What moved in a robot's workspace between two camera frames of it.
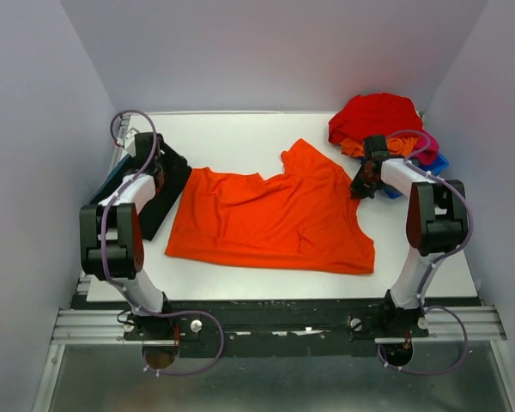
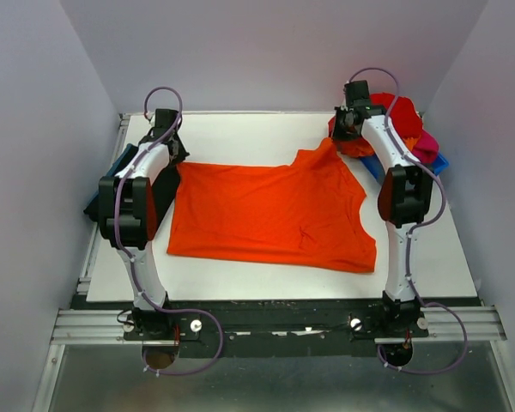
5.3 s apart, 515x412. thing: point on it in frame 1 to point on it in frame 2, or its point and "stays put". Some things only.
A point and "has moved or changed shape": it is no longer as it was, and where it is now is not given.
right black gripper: x=357 y=190 to x=337 y=133
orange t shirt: x=304 y=219 has moved or changed shape
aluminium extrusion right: x=457 y=324 stays put
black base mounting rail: x=279 y=325 stays put
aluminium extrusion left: x=92 y=327 stays put
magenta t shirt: x=427 y=148 stays put
